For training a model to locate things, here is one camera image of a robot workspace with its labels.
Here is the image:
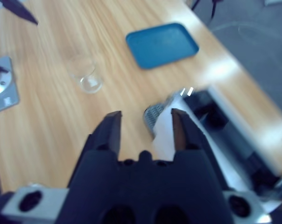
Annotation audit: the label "clear glass cup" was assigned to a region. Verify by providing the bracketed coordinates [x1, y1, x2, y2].
[66, 54, 104, 95]

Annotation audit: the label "white capsule coffee machine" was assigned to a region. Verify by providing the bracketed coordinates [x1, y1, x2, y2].
[143, 87, 282, 213]

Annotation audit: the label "black drip tray metal grate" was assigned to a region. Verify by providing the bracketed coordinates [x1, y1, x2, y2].
[143, 102, 171, 140]

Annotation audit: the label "teal plastic serving tray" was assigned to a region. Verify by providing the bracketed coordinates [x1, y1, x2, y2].
[125, 22, 200, 70]

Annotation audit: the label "black chair legs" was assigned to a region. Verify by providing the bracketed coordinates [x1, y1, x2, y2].
[186, 0, 226, 25]

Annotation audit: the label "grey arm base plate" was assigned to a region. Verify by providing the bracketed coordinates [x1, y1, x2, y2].
[0, 56, 20, 115]

